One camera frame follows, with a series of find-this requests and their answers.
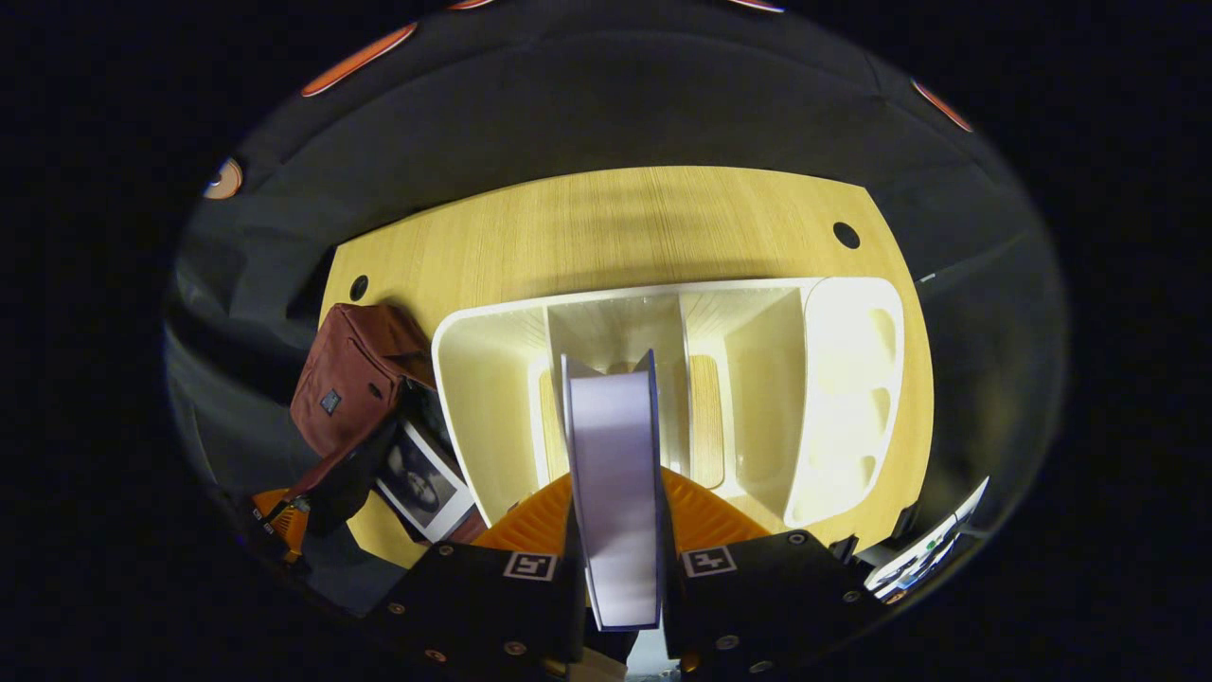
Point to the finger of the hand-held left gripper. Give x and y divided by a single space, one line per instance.
284 521

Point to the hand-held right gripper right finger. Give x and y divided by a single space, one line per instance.
776 597

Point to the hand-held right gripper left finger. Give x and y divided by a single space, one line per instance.
473 606

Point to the dark red schoolbag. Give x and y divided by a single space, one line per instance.
350 379

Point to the blue cover book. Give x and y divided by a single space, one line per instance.
615 493

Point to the white plastic bookshelf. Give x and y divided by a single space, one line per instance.
843 379

